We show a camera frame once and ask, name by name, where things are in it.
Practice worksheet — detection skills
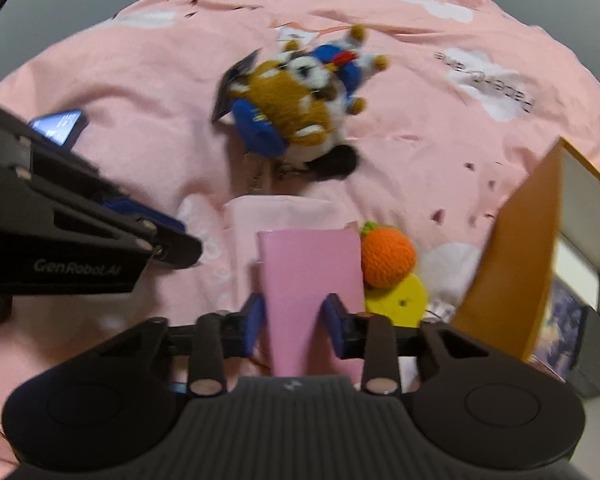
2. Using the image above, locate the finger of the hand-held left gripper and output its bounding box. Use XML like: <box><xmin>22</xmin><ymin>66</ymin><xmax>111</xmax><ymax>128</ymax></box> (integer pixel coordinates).
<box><xmin>129</xmin><ymin>219</ymin><xmax>204</xmax><ymax>269</ymax></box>
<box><xmin>0</xmin><ymin>102</ymin><xmax>187</xmax><ymax>234</ymax></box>

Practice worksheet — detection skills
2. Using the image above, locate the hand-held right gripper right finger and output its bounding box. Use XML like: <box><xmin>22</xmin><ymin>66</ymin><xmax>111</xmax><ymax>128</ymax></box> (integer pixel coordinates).
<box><xmin>320</xmin><ymin>294</ymin><xmax>491</xmax><ymax>396</ymax></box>

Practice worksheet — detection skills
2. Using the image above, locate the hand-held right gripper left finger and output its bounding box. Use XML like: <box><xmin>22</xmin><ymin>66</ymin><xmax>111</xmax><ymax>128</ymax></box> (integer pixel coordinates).
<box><xmin>112</xmin><ymin>292</ymin><xmax>268</xmax><ymax>397</ymax></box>

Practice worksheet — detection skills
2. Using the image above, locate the yellow rounded plastic case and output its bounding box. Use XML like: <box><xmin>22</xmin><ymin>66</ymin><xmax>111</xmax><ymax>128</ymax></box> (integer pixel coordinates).
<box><xmin>364</xmin><ymin>272</ymin><xmax>427</xmax><ymax>329</ymax></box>

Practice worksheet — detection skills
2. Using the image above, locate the orange crochet fruit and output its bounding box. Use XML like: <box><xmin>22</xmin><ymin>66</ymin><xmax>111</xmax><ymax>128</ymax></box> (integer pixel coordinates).
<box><xmin>359</xmin><ymin>220</ymin><xmax>417</xmax><ymax>289</ymax></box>

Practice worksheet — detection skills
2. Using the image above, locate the black fluffy pompom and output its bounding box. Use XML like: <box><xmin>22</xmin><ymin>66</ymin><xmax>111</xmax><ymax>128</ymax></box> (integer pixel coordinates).
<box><xmin>309</xmin><ymin>144</ymin><xmax>361</xmax><ymax>182</ymax></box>

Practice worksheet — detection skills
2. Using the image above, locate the brown plush dog blue outfit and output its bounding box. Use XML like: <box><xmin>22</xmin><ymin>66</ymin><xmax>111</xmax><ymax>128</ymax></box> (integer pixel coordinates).
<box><xmin>211</xmin><ymin>24</ymin><xmax>392</xmax><ymax>166</ymax></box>

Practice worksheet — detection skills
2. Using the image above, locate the orange cardboard box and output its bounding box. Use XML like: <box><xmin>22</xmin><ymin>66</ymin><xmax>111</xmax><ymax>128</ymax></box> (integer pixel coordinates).
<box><xmin>452</xmin><ymin>137</ymin><xmax>600</xmax><ymax>400</ymax></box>

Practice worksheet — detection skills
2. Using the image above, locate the illustrated picture box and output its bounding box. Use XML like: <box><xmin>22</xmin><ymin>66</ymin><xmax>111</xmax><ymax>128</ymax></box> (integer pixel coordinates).
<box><xmin>532</xmin><ymin>280</ymin><xmax>588</xmax><ymax>376</ymax></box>

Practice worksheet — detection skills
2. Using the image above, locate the dark grey box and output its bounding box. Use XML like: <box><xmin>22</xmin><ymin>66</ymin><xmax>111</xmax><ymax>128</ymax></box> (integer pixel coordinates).
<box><xmin>567</xmin><ymin>305</ymin><xmax>600</xmax><ymax>400</ymax></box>

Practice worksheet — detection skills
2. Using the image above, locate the black phone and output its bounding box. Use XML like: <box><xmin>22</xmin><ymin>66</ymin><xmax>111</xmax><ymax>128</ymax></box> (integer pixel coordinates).
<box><xmin>28</xmin><ymin>109</ymin><xmax>87</xmax><ymax>148</ymax></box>

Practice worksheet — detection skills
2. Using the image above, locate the pink printed blanket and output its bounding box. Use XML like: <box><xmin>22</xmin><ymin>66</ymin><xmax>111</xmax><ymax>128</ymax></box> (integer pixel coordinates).
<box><xmin>0</xmin><ymin>0</ymin><xmax>600</xmax><ymax>480</ymax></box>

